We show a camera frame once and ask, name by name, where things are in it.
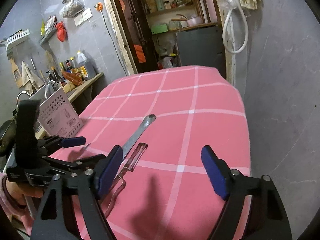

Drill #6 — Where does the person's left hand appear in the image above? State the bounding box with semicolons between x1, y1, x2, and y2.
5;180;43;206

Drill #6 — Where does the green box on shelf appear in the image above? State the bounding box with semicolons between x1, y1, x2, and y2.
151;23;168;35

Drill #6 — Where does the grey wall shelf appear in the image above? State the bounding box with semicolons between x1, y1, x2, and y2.
39;22;57;45

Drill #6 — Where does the white perforated utensil holder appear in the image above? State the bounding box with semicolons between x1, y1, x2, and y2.
31;87;84;139

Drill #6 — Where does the pink checkered tablecloth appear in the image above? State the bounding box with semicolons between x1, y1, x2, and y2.
53;66;251;239

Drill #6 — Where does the large oil jug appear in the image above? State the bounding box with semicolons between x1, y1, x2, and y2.
77;51;97;80

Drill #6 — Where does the beige hanging towel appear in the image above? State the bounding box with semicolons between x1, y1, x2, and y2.
21;61;44;94

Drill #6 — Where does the white wall rack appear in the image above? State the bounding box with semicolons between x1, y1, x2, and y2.
5;29;30;50

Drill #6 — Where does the clear bag of dried goods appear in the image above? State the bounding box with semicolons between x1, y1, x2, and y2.
59;0;84;18

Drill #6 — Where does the pink sleeved forearm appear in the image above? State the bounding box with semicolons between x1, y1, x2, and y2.
1;173;34;233

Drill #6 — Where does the steel spoon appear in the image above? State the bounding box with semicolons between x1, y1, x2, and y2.
122;114;157;160

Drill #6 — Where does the red plastic bag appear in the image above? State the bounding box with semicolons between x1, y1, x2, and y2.
56;22;67;42

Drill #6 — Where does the wooden cutting board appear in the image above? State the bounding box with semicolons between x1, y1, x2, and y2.
9;57;23;88

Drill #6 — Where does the white hose loop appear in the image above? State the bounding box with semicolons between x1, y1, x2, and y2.
222;0;250;55

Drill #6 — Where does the dark soy sauce bottle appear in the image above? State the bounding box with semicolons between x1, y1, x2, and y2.
51;66;66;87

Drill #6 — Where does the metal pot on cabinet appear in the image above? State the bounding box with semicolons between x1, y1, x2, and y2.
171;14;203;27

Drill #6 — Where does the dark grey cabinet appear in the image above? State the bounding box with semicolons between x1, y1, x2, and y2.
176;25;226;78

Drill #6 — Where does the wire handled tool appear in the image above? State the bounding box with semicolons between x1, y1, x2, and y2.
104;142;148;218

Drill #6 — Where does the white wall socket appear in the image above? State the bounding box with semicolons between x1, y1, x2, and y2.
74;8;92;27

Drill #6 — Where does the chrome sink faucet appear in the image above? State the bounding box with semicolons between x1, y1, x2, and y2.
16;90;30;108

